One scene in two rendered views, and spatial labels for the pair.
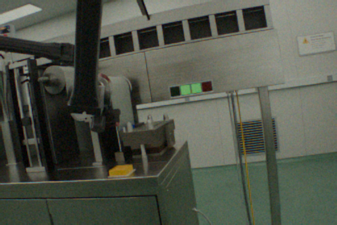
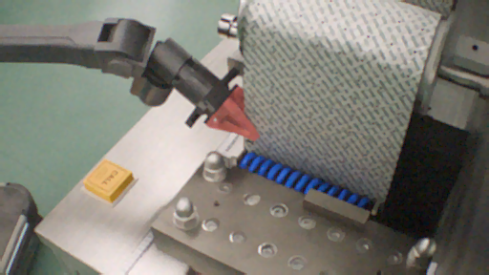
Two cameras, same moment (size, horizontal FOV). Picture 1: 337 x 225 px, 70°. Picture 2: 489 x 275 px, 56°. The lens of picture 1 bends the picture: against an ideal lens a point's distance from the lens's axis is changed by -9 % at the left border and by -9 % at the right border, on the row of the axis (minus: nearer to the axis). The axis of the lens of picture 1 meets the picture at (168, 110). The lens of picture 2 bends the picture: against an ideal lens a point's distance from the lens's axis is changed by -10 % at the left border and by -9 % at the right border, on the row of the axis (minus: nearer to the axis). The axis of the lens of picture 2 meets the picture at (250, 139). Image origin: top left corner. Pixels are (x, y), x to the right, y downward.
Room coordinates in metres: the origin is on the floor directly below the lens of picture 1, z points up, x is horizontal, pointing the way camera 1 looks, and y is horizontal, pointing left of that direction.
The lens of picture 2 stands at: (1.39, -0.28, 1.61)
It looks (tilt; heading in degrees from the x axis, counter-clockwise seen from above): 45 degrees down; 106
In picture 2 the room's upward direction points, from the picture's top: straight up
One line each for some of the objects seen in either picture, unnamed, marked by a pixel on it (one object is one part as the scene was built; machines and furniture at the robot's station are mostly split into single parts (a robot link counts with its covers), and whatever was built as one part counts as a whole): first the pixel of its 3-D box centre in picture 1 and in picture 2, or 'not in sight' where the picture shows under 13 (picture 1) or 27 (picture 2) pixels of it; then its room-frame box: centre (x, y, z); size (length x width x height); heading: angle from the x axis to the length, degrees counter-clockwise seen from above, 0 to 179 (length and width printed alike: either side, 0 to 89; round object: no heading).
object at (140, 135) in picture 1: (151, 131); (301, 253); (1.35, 0.10, 1.00); 0.40 x 0.16 x 0.06; 167
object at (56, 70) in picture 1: (68, 80); not in sight; (1.42, 0.53, 1.33); 0.25 x 0.14 x 0.14; 167
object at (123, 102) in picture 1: (124, 114); (318, 137); (1.34, 0.23, 1.11); 0.23 x 0.01 x 0.18; 167
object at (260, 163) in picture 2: not in sight; (306, 185); (1.34, 0.21, 1.03); 0.21 x 0.04 x 0.03; 167
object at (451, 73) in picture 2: not in sight; (466, 74); (1.52, 0.25, 1.25); 0.07 x 0.04 x 0.04; 167
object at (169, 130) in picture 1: (170, 135); not in sight; (1.35, 0.01, 0.96); 0.10 x 0.03 x 0.11; 167
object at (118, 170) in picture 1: (121, 170); (108, 180); (0.97, 0.21, 0.91); 0.07 x 0.07 x 0.02; 77
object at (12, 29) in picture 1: (6, 33); not in sight; (1.39, 0.84, 1.66); 0.07 x 0.07 x 0.10; 5
